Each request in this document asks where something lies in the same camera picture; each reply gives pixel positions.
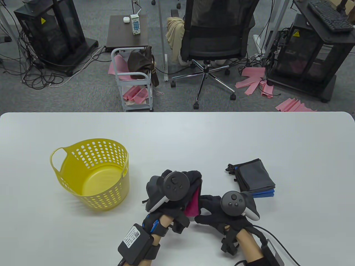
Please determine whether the person's right hand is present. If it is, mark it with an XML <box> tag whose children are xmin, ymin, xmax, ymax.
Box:
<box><xmin>194</xmin><ymin>195</ymin><xmax>262</xmax><ymax>236</ymax></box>

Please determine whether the person's left hand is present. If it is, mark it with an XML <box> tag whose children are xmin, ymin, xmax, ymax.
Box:
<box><xmin>146</xmin><ymin>170</ymin><xmax>203</xmax><ymax>226</ymax></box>

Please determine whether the grey VR controller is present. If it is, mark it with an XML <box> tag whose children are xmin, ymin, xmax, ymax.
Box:
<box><xmin>220</xmin><ymin>191</ymin><xmax>260</xmax><ymax>221</ymax></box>
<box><xmin>146</xmin><ymin>172</ymin><xmax>190</xmax><ymax>212</ymax></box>

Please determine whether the pink hand towel black trim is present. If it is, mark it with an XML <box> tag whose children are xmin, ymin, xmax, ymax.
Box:
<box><xmin>183</xmin><ymin>180</ymin><xmax>203</xmax><ymax>218</ymax></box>

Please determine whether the person's right forearm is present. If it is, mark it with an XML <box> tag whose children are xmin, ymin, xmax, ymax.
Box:
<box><xmin>236</xmin><ymin>229</ymin><xmax>264</xmax><ymax>266</ymax></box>

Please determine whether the person's left forearm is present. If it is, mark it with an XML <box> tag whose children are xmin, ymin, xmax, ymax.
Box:
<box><xmin>130</xmin><ymin>214</ymin><xmax>174</xmax><ymax>266</ymax></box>

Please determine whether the black wrist sensor box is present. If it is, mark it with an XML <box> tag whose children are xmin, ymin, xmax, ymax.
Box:
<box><xmin>118</xmin><ymin>224</ymin><xmax>161</xmax><ymax>265</ymax></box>
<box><xmin>262</xmin><ymin>240</ymin><xmax>286</xmax><ymax>266</ymax></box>

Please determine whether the black wrist smart band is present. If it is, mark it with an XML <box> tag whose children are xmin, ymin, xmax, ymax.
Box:
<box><xmin>143</xmin><ymin>215</ymin><xmax>168</xmax><ymax>236</ymax></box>

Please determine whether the white metal trolley cart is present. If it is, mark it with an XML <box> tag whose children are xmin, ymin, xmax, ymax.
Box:
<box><xmin>111</xmin><ymin>47</ymin><xmax>154</xmax><ymax>112</ymax></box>

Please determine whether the yellow perforated plastic basket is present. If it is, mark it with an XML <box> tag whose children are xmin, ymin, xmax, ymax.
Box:
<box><xmin>50</xmin><ymin>139</ymin><xmax>130</xmax><ymax>211</ymax></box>

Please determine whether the pink paper sheet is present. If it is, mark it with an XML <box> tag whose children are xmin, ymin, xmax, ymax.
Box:
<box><xmin>235</xmin><ymin>77</ymin><xmax>264</xmax><ymax>96</ymax></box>
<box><xmin>123</xmin><ymin>85</ymin><xmax>149</xmax><ymax>102</ymax></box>
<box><xmin>108</xmin><ymin>54</ymin><xmax>139</xmax><ymax>81</ymax></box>
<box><xmin>275</xmin><ymin>98</ymin><xmax>317</xmax><ymax>112</ymax></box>
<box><xmin>260</xmin><ymin>80</ymin><xmax>275</xmax><ymax>99</ymax></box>
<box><xmin>241</xmin><ymin>66</ymin><xmax>267</xmax><ymax>81</ymax></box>

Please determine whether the brown leather bag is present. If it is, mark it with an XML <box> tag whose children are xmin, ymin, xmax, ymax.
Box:
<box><xmin>127</xmin><ymin>46</ymin><xmax>160</xmax><ymax>87</ymax></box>

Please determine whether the black mesh office chair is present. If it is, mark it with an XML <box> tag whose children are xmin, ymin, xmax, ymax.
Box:
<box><xmin>171</xmin><ymin>0</ymin><xmax>257</xmax><ymax>110</ymax></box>

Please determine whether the white drink carton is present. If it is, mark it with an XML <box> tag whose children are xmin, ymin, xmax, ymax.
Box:
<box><xmin>130</xmin><ymin>14</ymin><xmax>141</xmax><ymax>35</ymax></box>

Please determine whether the dark brown low table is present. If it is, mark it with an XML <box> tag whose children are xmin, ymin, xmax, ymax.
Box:
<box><xmin>105</xmin><ymin>15</ymin><xmax>149</xmax><ymax>51</ymax></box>

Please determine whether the white desk leg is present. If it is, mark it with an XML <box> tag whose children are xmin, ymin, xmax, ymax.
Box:
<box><xmin>253</xmin><ymin>0</ymin><xmax>291</xmax><ymax>60</ymax></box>

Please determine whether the black mesh equipment cabinet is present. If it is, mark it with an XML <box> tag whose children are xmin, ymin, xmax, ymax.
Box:
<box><xmin>13</xmin><ymin>0</ymin><xmax>99</xmax><ymax>77</ymax></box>
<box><xmin>265</xmin><ymin>0</ymin><xmax>355</xmax><ymax>103</ymax></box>

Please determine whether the black computer keyboard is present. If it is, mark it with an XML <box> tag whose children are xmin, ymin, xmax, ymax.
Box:
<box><xmin>308</xmin><ymin>0</ymin><xmax>355</xmax><ymax>33</ymax></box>

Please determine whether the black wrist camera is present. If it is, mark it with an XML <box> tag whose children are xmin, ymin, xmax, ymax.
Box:
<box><xmin>221</xmin><ymin>229</ymin><xmax>239</xmax><ymax>255</ymax></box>
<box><xmin>171</xmin><ymin>215</ymin><xmax>190</xmax><ymax>233</ymax></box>

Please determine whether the grey metal post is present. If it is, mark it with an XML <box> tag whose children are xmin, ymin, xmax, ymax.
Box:
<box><xmin>158</xmin><ymin>0</ymin><xmax>169</xmax><ymax>82</ymax></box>

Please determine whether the black floor cable tangle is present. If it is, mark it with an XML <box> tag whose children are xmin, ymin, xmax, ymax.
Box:
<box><xmin>237</xmin><ymin>26</ymin><xmax>280</xmax><ymax>76</ymax></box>
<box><xmin>0</xmin><ymin>26</ymin><xmax>107</xmax><ymax>90</ymax></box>

